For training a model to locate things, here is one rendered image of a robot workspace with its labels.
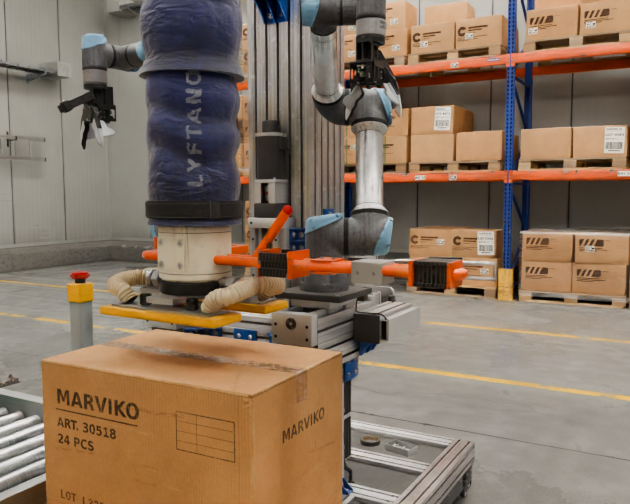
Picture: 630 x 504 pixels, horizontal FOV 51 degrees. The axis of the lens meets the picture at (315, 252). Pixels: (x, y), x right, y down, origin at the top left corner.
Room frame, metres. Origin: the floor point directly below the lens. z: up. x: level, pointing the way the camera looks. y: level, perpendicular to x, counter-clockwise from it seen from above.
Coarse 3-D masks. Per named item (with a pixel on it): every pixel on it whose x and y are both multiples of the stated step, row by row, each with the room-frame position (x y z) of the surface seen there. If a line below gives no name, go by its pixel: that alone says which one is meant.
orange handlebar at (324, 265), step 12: (144, 252) 1.62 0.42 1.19; (156, 252) 1.60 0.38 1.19; (240, 252) 1.78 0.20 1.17; (216, 264) 1.51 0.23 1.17; (228, 264) 1.49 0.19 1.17; (240, 264) 1.47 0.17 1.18; (252, 264) 1.45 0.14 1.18; (300, 264) 1.39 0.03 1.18; (312, 264) 1.37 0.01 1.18; (324, 264) 1.36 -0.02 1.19; (336, 264) 1.35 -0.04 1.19; (348, 264) 1.33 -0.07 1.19; (396, 264) 1.33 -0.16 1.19; (396, 276) 1.28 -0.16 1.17; (456, 276) 1.22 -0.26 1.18
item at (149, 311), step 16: (112, 304) 1.53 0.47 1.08; (128, 304) 1.52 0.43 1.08; (144, 304) 1.51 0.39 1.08; (160, 304) 1.52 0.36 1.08; (192, 304) 1.44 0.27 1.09; (160, 320) 1.43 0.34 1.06; (176, 320) 1.41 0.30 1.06; (192, 320) 1.39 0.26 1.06; (208, 320) 1.37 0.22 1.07; (224, 320) 1.39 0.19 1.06; (240, 320) 1.44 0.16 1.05
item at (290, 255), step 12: (264, 252) 1.44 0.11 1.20; (276, 252) 1.48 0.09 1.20; (288, 252) 1.39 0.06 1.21; (300, 252) 1.42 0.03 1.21; (264, 264) 1.42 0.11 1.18; (276, 264) 1.40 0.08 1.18; (288, 264) 1.39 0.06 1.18; (276, 276) 1.39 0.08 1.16; (288, 276) 1.39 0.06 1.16; (300, 276) 1.42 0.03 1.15
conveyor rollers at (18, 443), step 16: (0, 416) 2.35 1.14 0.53; (16, 416) 2.31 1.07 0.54; (32, 416) 2.29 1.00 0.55; (0, 432) 2.16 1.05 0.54; (16, 432) 2.13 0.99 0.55; (32, 432) 2.16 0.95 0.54; (0, 448) 2.05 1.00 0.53; (16, 448) 2.01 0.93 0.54; (32, 448) 2.05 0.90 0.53; (0, 464) 1.87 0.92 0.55; (16, 464) 1.90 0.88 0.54; (32, 464) 1.87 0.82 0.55; (0, 480) 1.77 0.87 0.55; (16, 480) 1.80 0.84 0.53; (32, 480) 1.76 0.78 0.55
